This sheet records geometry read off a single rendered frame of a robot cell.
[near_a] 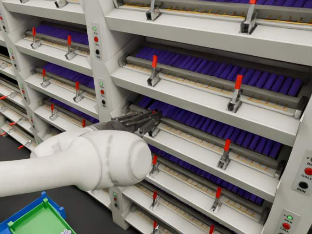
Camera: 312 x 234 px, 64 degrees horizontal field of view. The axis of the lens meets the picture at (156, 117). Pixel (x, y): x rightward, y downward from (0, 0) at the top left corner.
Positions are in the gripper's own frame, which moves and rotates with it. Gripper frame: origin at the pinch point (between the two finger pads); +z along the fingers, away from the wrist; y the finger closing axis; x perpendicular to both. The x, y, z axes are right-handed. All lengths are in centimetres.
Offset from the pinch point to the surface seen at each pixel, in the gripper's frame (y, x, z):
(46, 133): -88, -44, 8
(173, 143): 8.7, -7.6, 1.3
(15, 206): -80, -80, -19
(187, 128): 11.1, -2.5, 5.4
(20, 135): -131, -64, 11
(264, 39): 31.4, 30.0, -6.1
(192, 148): 15.6, -7.1, 2.1
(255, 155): 34.1, -2.6, 5.2
